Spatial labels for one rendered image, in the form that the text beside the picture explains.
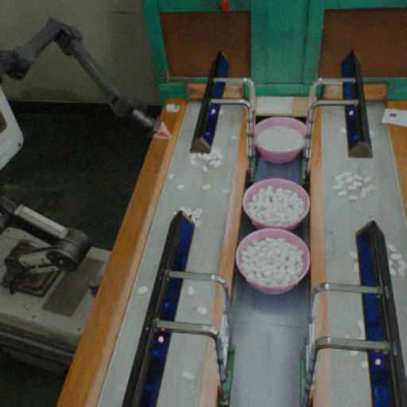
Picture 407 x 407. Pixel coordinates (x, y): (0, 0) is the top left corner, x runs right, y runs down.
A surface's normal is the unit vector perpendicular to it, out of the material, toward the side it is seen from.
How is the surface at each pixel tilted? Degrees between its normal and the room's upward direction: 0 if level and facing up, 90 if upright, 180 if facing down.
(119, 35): 90
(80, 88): 90
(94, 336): 0
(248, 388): 0
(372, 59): 90
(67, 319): 0
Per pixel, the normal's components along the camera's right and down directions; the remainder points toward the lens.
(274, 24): -0.15, 0.72
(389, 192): -0.08, -0.69
